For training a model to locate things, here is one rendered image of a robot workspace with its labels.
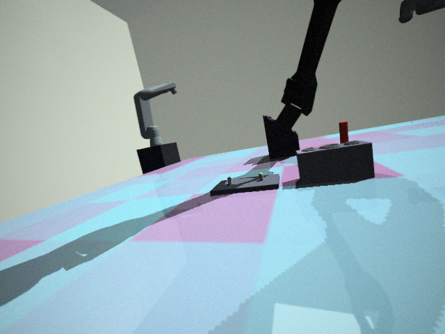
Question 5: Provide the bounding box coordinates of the red peg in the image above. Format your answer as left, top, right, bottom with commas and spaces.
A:
339, 122, 348, 144

